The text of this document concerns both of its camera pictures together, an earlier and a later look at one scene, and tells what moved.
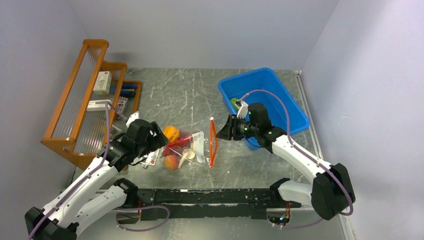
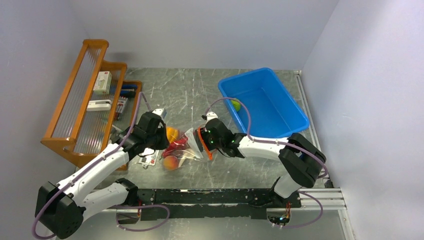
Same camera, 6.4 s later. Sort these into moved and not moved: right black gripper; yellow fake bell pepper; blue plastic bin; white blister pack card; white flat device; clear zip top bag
Moved: clear zip top bag; right black gripper
Not moved: blue plastic bin; white flat device; white blister pack card; yellow fake bell pepper
